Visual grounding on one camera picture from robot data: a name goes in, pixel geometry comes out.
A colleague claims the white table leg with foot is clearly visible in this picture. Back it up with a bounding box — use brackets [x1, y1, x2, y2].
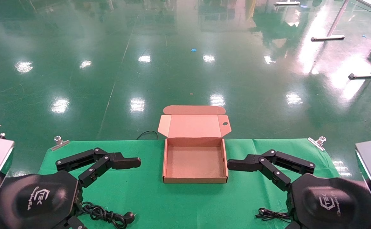
[348, 51, 371, 80]
[311, 0, 351, 42]

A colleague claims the black wired computer mouse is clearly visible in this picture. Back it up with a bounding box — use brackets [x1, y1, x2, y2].
[256, 208, 292, 221]

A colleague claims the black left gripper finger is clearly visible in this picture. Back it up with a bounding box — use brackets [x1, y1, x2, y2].
[56, 147, 141, 188]

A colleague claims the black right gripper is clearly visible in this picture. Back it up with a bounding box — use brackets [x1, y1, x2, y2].
[285, 173, 371, 229]

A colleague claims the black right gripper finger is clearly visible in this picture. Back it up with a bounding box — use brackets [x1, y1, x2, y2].
[227, 149, 315, 191]

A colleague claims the thin black floor cable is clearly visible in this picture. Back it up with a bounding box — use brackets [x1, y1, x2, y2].
[137, 130, 158, 140]

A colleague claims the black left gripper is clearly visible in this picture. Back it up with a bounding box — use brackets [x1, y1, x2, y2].
[0, 171, 87, 229]

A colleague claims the metal cloth clamp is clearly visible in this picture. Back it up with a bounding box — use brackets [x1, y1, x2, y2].
[308, 136, 326, 151]
[51, 136, 70, 151]

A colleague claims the open brown cardboard box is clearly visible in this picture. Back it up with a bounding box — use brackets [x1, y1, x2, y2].
[158, 105, 232, 184]

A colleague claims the green table cloth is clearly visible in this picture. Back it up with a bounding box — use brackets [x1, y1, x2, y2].
[38, 138, 341, 229]

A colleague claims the black power cable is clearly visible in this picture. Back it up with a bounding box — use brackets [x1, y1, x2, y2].
[82, 202, 135, 229]

